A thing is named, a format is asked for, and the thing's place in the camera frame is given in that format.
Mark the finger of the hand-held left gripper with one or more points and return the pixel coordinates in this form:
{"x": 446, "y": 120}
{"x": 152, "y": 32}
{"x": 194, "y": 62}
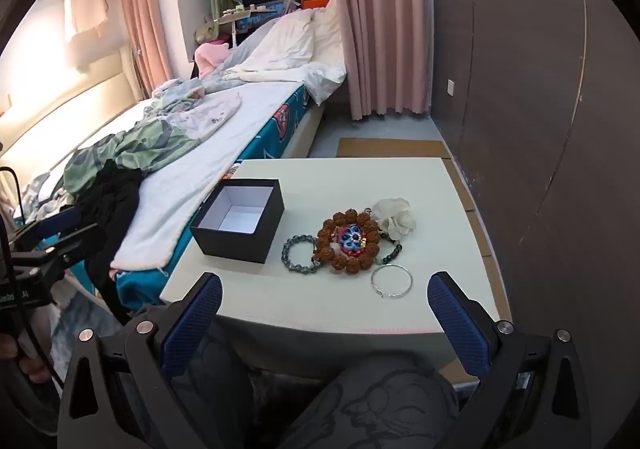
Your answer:
{"x": 55, "y": 221}
{"x": 75, "y": 241}

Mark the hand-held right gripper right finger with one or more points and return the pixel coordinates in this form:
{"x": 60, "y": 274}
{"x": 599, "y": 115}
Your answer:
{"x": 460, "y": 324}

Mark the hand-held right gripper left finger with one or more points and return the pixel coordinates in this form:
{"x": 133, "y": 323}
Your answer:
{"x": 192, "y": 324}

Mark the black gift box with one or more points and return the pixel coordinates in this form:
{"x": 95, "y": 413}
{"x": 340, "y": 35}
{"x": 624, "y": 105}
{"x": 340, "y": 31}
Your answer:
{"x": 240, "y": 244}

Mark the silver bangle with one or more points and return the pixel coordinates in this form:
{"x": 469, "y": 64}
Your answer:
{"x": 373, "y": 282}

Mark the white fabric flower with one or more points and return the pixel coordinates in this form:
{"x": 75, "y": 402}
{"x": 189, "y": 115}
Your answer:
{"x": 395, "y": 219}

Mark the blue and red flower ornament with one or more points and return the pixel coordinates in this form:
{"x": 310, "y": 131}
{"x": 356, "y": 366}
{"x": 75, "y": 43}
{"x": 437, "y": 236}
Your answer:
{"x": 352, "y": 238}

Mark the person's left hand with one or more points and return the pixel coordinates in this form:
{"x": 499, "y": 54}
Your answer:
{"x": 32, "y": 368}

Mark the black garment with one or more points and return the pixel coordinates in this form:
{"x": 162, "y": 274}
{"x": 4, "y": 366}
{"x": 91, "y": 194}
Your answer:
{"x": 115, "y": 199}

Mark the person's left leg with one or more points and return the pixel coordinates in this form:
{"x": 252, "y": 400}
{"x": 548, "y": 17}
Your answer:
{"x": 215, "y": 379}

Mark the person's leg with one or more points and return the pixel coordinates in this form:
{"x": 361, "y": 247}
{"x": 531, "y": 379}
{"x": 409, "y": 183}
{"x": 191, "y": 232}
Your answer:
{"x": 215, "y": 379}
{"x": 380, "y": 409}

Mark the person's right leg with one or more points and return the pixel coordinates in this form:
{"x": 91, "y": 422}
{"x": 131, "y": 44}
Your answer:
{"x": 380, "y": 409}

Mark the cream padded headboard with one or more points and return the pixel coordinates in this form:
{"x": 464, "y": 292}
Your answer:
{"x": 60, "y": 104}

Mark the bed with white sheets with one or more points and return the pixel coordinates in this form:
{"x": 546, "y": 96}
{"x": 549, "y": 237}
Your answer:
{"x": 200, "y": 154}

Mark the large brown cardboard sheet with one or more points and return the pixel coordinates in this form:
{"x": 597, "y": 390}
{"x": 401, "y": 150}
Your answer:
{"x": 395, "y": 148}

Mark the beige bed base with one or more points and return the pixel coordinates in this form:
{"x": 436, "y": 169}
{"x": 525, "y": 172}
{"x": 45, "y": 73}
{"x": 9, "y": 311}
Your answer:
{"x": 305, "y": 134}

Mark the pink plush garment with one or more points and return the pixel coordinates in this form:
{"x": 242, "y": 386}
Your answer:
{"x": 210, "y": 56}

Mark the teal printed mattress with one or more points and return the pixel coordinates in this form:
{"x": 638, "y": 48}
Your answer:
{"x": 287, "y": 114}

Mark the narrow pink curtain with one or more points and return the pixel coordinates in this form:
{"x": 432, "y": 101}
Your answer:
{"x": 150, "y": 4}

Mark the white side table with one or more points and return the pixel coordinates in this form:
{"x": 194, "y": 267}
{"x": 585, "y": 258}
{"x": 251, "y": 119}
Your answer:
{"x": 235, "y": 14}

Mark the white duvet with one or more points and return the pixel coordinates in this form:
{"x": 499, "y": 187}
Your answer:
{"x": 320, "y": 74}

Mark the wide pink curtain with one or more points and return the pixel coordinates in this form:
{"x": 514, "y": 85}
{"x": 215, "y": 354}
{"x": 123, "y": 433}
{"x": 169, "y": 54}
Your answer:
{"x": 380, "y": 29}

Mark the orange box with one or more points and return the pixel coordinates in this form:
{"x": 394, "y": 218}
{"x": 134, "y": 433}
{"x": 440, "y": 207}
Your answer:
{"x": 315, "y": 3}

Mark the white wall socket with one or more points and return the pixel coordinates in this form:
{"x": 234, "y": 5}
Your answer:
{"x": 451, "y": 88}

